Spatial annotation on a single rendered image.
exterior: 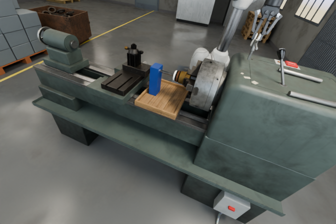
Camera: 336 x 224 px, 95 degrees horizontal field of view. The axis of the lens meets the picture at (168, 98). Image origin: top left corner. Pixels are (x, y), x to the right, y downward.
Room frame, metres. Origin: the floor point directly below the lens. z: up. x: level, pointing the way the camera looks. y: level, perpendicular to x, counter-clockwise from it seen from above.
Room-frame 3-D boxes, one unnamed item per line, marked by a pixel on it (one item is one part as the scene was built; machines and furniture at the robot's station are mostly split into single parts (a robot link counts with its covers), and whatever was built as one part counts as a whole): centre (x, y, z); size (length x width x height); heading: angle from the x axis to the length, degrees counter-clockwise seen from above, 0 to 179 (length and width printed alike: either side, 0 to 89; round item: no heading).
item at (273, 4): (0.91, -0.43, 1.53); 0.08 x 0.07 x 0.09; 74
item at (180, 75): (0.89, -0.08, 1.08); 0.09 x 0.09 x 0.09; 74
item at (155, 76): (0.94, 0.11, 1.00); 0.08 x 0.06 x 0.23; 164
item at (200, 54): (1.50, -0.26, 0.97); 0.18 x 0.16 x 0.22; 103
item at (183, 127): (0.94, 0.12, 0.77); 2.10 x 0.34 x 0.18; 74
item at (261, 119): (0.75, -0.61, 1.06); 0.59 x 0.48 x 0.39; 74
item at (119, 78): (1.02, 0.32, 0.95); 0.43 x 0.18 x 0.04; 164
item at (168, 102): (0.92, 0.03, 0.89); 0.36 x 0.30 x 0.04; 164
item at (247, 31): (6.93, -3.10, 0.43); 1.20 x 0.85 x 0.85; 171
